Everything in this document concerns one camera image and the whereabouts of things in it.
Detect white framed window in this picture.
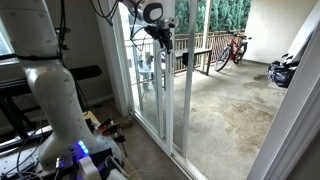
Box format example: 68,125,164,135
0,18,19,67

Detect white balcony post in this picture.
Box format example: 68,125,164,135
201,0,213,66

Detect white screen door frame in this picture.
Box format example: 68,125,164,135
181,0,198,158

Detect white sliding glass door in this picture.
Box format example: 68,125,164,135
131,0,177,158

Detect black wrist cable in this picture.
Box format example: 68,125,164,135
89,0,148,43

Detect red black spring clamp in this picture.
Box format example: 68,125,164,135
101,123,128,158
98,115,117,132

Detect grey base cables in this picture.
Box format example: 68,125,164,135
4,124,46,180

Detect wooden balcony railing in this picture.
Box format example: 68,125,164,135
124,29,246,74

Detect black bag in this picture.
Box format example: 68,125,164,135
267,59,298,89

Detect grey perforated mounting plate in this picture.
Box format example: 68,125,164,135
0,111,125,180

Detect red bicycle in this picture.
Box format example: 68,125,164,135
213,30,253,73

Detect brown slipper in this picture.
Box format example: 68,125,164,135
114,118,134,130

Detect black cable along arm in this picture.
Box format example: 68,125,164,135
57,0,90,114

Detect round glass patio table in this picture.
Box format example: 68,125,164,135
137,67,156,94

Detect dark wooden bench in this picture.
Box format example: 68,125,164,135
174,48,213,76

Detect fixed glass door panel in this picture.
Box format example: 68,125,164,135
124,0,167,139

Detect small potted plant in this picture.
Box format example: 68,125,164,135
136,53,145,69
144,51,155,67

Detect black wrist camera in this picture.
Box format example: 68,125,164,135
144,25,162,38

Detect white door handle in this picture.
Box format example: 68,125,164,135
161,46,168,73

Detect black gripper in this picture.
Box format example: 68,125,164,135
153,26,175,55

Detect white connector block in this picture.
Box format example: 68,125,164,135
78,155,102,180

